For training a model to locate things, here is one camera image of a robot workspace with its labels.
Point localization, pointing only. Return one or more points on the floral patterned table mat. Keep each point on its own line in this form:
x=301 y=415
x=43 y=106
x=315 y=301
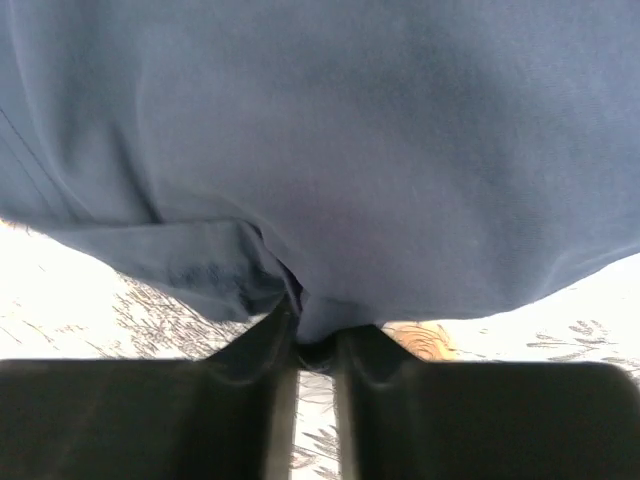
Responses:
x=57 y=303

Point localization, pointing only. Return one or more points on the navy blue printed t-shirt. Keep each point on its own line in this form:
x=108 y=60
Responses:
x=374 y=160

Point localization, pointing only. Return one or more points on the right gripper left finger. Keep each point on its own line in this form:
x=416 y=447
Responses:
x=229 y=416

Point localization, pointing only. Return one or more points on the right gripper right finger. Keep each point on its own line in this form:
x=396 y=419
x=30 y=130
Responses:
x=400 y=417

